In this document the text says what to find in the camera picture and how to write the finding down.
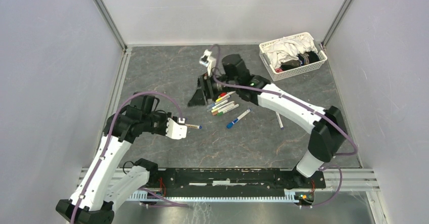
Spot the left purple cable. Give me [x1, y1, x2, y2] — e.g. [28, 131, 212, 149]
[68, 91, 192, 224]

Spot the white cloth in basket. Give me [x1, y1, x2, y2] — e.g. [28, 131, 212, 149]
[264, 35, 318, 69]

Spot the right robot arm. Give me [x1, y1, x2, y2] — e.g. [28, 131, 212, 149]
[188, 51, 350, 188]

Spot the white slotted cable duct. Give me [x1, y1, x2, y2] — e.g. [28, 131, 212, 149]
[126, 190, 299, 203]

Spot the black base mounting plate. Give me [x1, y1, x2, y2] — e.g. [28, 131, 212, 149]
[143, 168, 326, 197]

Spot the dark blue cap marker pen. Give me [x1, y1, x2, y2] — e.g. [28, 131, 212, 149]
[185, 124, 202, 129]

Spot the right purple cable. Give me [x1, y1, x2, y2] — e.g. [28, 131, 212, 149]
[209, 44, 359, 208]

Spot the orange cap marker pen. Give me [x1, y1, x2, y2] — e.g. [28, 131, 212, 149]
[212, 101, 235, 115]

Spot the white plastic basket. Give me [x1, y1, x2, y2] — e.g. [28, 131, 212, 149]
[259, 32, 327, 81]

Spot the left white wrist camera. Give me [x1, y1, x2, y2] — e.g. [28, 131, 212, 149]
[166, 118, 188, 140]

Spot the black cloth in basket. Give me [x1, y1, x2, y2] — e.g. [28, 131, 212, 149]
[280, 51, 320, 71]

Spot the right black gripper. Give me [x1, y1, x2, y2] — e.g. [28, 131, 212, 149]
[187, 72, 238, 107]

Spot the purple cable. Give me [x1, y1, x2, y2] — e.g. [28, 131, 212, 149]
[209, 44, 359, 208]
[68, 91, 192, 224]

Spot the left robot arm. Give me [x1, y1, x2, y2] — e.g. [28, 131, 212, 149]
[56, 91, 187, 223]

